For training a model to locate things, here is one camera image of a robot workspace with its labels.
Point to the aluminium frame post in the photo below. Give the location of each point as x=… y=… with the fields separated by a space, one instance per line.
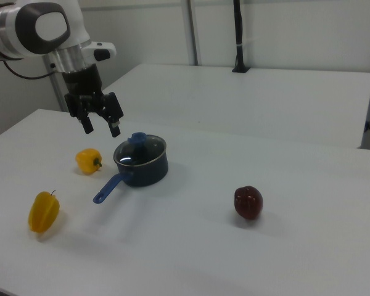
x=193 y=31

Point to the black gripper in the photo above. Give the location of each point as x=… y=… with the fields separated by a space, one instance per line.
x=83 y=81

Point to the dark blue saucepan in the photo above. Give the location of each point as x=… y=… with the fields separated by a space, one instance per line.
x=142 y=171

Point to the glass lid with blue knob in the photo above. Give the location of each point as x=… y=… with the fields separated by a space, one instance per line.
x=140 y=148

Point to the grey metal support post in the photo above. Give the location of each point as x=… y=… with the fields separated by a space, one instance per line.
x=56 y=89

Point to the black camera stand pole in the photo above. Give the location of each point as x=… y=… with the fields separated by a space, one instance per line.
x=240 y=37

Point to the yellow bell pepper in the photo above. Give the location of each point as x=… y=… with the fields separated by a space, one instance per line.
x=87 y=161
x=43 y=211

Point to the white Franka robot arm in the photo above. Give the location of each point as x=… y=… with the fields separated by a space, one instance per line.
x=34 y=27

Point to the dark red apple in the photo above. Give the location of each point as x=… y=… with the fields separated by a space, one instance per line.
x=248 y=202

